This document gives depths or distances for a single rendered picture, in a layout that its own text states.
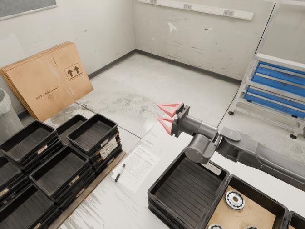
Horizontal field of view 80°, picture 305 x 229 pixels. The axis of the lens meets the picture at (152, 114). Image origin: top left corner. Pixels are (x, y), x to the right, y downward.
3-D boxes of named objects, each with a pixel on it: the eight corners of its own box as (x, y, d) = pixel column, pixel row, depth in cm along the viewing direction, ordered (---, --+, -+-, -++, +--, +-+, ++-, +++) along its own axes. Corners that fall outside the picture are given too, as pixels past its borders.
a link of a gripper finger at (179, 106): (152, 120, 62) (176, 131, 59) (152, 104, 57) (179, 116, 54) (162, 109, 66) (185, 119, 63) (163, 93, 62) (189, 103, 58)
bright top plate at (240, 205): (230, 186, 105) (230, 186, 105) (247, 199, 100) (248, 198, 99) (222, 200, 100) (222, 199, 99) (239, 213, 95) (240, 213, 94)
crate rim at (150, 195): (185, 147, 119) (186, 145, 118) (229, 174, 105) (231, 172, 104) (145, 194, 97) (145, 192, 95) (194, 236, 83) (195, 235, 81)
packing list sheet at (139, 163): (137, 143, 147) (137, 143, 147) (161, 157, 137) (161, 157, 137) (109, 175, 127) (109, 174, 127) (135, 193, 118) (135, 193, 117)
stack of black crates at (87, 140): (105, 139, 221) (97, 112, 190) (123, 150, 209) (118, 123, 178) (78, 162, 197) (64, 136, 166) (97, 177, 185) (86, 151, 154)
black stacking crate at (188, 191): (184, 156, 126) (186, 146, 118) (224, 182, 112) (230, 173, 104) (146, 201, 104) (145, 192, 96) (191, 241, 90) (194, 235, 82)
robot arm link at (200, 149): (233, 151, 57) (243, 134, 51) (221, 181, 50) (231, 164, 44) (198, 135, 62) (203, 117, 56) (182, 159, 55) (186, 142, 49)
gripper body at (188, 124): (172, 136, 62) (192, 146, 59) (175, 115, 55) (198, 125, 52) (181, 124, 66) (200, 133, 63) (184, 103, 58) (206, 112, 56)
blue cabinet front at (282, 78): (243, 97, 253) (259, 60, 214) (303, 117, 223) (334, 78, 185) (242, 98, 251) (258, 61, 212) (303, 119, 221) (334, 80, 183)
